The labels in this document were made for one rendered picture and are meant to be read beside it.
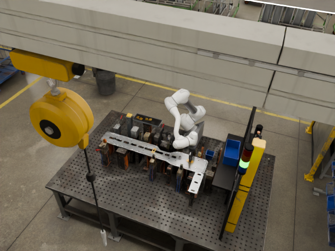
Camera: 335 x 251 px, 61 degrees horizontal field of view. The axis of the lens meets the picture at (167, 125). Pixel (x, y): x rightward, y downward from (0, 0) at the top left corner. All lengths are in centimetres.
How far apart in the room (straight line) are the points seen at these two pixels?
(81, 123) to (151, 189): 285
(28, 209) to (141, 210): 180
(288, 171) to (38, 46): 475
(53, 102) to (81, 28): 24
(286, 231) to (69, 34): 412
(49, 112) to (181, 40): 39
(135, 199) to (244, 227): 125
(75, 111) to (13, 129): 515
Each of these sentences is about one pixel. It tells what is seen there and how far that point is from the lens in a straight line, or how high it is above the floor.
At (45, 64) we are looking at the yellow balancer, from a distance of 67.
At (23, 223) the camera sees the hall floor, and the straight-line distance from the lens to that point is 446.
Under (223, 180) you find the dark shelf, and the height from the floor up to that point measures 103.
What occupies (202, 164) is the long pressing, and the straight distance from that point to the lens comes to 344.
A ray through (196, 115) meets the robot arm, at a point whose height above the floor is 115.
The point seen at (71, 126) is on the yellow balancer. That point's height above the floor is 310.
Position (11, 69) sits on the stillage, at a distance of 734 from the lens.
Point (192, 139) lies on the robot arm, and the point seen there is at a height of 142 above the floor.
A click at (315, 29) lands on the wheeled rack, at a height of 29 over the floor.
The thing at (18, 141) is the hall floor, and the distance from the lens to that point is 557.
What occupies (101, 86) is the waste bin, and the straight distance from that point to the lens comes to 612.
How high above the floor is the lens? 356
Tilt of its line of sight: 41 degrees down
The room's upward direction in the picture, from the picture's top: 3 degrees clockwise
